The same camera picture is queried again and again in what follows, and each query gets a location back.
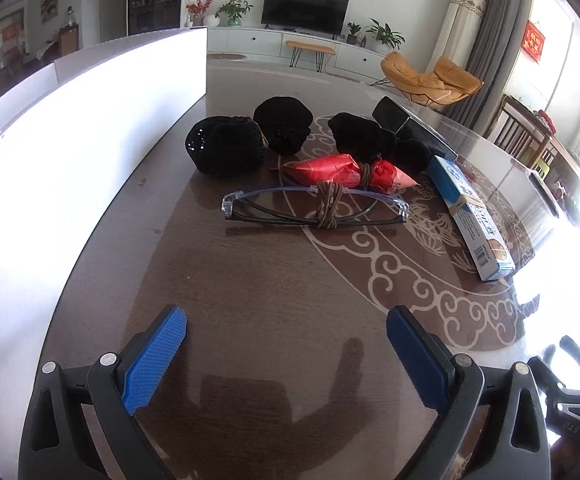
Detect blue and white carton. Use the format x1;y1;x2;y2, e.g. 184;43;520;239
427;155;516;282

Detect red wall hanging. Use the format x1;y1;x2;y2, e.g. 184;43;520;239
522;20;546;63

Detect brown patterned desktop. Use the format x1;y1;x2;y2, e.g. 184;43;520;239
40;55;580;480

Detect grey curtain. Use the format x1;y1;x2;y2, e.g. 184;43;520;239
465;0;536;136

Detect black flat-screen television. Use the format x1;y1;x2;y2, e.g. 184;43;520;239
261;0;349;36

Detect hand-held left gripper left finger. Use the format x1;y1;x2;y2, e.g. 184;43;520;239
18;304;188;480

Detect large leafy potted plant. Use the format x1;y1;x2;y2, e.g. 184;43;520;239
365;18;405;53

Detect orange rocking chair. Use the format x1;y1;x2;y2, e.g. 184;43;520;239
370;51;484;108

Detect black rectangular box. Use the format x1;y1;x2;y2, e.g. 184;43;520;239
372;97;458;161

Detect wooden bench with metal legs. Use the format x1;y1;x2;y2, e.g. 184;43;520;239
286;40;337;72

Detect dark wooden chair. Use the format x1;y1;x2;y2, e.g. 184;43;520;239
487;94;566;171

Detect red flower bouquet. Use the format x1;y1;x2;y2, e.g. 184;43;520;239
186;0;215;27

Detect green potted plant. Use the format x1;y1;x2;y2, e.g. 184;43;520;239
215;0;253;27

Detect white television cabinet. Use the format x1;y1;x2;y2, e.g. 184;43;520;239
207;27;395;73

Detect clear-framed glasses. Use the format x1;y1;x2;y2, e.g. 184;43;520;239
221;182;411;228

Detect black sequinned velvet pouch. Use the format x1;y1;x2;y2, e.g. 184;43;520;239
186;116;267;177

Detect long white storage box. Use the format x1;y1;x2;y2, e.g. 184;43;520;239
0;26;208;461

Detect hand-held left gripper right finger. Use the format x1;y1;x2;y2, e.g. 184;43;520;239
386;304;551;480

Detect red packet with cord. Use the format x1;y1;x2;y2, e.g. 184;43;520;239
279;154;419;196

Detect covered standing air conditioner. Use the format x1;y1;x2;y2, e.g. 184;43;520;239
427;0;487;78

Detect black flat device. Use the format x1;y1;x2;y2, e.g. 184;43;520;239
527;170;563;218

